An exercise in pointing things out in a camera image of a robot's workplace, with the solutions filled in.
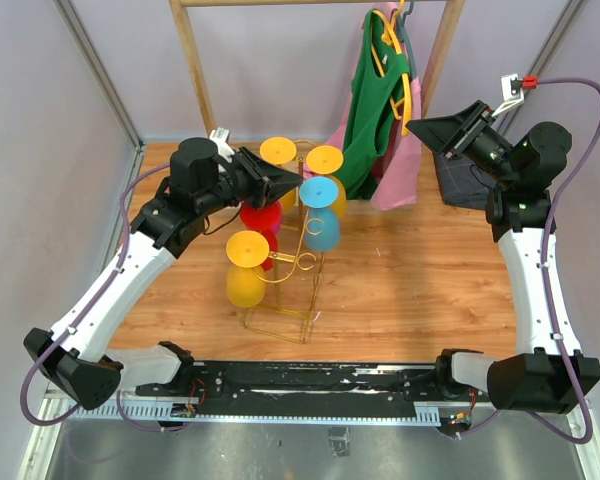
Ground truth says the blue wine glass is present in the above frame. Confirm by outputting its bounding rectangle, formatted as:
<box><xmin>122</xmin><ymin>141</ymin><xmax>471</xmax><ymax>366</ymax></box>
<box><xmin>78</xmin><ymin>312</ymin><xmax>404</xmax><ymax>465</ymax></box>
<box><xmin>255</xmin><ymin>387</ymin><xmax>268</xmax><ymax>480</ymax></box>
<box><xmin>299</xmin><ymin>176</ymin><xmax>340</xmax><ymax>253</ymax></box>

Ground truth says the green garment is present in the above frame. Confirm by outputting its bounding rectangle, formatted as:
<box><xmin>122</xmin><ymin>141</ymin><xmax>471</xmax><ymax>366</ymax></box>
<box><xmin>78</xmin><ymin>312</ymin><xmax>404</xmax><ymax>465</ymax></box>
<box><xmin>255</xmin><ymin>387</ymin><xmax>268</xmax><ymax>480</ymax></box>
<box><xmin>335</xmin><ymin>11</ymin><xmax>395</xmax><ymax>200</ymax></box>

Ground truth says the dark grey folded cloth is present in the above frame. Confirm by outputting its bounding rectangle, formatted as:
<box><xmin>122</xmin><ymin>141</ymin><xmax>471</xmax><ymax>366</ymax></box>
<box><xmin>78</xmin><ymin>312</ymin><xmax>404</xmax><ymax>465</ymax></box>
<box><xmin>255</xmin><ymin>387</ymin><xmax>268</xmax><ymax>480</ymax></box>
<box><xmin>434</xmin><ymin>155</ymin><xmax>495</xmax><ymax>211</ymax></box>

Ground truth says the gold wire wine glass rack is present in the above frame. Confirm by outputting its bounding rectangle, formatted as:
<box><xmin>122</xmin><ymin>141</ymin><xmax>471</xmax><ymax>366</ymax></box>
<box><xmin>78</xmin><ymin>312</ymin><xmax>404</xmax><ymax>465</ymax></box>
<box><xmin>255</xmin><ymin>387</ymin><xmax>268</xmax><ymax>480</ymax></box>
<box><xmin>238</xmin><ymin>140</ymin><xmax>330</xmax><ymax>344</ymax></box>

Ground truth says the pink garment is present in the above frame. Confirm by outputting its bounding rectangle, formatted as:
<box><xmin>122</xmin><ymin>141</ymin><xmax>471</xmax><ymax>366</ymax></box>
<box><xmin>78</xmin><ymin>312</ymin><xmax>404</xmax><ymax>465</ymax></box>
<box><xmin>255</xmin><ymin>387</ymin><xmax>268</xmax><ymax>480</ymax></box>
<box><xmin>325</xmin><ymin>2</ymin><xmax>422</xmax><ymax>211</ymax></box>

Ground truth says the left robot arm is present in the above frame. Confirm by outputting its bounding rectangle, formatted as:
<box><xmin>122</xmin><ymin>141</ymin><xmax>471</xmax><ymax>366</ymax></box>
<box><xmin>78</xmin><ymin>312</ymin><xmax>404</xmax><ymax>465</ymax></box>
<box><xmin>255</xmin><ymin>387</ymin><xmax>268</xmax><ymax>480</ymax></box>
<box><xmin>24</xmin><ymin>135</ymin><xmax>302</xmax><ymax>410</ymax></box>

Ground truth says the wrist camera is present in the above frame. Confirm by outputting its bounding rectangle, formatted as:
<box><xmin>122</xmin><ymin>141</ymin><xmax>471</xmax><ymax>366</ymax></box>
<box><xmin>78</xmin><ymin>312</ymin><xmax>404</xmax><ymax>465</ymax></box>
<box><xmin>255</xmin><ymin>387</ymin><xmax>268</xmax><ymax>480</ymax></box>
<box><xmin>209</xmin><ymin>127</ymin><xmax>235</xmax><ymax>163</ymax></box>
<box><xmin>491</xmin><ymin>73</ymin><xmax>538</xmax><ymax>118</ymax></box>

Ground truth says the yellow clothes hanger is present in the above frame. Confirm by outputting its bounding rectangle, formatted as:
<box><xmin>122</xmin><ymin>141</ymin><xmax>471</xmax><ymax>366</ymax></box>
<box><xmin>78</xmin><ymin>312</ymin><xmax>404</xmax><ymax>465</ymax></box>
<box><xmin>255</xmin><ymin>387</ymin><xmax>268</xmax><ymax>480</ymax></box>
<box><xmin>369</xmin><ymin>1</ymin><xmax>413</xmax><ymax>137</ymax></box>

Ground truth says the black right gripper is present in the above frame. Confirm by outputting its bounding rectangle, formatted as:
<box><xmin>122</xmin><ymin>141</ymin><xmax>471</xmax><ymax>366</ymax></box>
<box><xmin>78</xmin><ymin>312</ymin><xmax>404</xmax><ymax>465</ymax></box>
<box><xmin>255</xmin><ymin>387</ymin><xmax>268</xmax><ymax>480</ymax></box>
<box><xmin>406</xmin><ymin>100</ymin><xmax>518</xmax><ymax>187</ymax></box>

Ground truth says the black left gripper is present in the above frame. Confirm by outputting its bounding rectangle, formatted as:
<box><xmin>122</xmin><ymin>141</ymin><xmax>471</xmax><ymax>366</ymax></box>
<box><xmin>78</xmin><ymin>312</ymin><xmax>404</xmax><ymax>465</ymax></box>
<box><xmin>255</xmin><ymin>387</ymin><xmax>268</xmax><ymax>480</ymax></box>
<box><xmin>197</xmin><ymin>145</ymin><xmax>303</xmax><ymax>216</ymax></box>

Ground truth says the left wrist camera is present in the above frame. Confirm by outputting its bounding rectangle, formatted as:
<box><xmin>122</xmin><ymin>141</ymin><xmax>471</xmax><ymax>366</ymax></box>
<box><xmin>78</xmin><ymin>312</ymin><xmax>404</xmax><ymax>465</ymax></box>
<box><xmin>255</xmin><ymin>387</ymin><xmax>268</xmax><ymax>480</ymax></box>
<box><xmin>209</xmin><ymin>127</ymin><xmax>235</xmax><ymax>163</ymax></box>

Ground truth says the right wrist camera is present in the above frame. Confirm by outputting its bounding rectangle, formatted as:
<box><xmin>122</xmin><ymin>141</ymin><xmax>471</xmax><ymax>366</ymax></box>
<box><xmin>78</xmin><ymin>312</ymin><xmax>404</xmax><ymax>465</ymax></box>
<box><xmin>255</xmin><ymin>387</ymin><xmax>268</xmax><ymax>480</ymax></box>
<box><xmin>491</xmin><ymin>73</ymin><xmax>538</xmax><ymax>118</ymax></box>

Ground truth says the red wine glass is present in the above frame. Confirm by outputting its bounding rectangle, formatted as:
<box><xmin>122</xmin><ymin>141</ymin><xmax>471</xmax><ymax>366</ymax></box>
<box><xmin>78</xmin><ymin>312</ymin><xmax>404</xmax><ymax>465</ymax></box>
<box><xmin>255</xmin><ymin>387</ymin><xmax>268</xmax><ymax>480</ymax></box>
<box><xmin>239</xmin><ymin>202</ymin><xmax>283</xmax><ymax>252</ymax></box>

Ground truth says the wooden clothes rack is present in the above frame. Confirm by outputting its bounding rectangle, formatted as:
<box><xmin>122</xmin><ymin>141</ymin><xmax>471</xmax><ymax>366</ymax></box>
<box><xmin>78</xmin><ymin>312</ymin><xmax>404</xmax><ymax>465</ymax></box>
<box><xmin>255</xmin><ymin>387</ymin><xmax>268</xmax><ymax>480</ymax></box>
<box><xmin>168</xmin><ymin>0</ymin><xmax>467</xmax><ymax>151</ymax></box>

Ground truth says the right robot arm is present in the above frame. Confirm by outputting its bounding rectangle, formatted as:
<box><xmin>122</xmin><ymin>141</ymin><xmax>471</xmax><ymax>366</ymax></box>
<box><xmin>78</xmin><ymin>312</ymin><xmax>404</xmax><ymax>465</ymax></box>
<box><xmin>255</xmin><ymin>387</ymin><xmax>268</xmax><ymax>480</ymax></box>
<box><xmin>407</xmin><ymin>101</ymin><xmax>600</xmax><ymax>414</ymax></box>

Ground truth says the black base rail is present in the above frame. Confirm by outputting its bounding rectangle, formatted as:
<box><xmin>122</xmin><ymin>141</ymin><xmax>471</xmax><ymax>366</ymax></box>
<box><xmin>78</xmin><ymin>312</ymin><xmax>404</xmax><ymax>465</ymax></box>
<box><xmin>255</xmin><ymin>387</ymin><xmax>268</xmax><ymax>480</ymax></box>
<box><xmin>135</xmin><ymin>361</ymin><xmax>472</xmax><ymax>425</ymax></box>

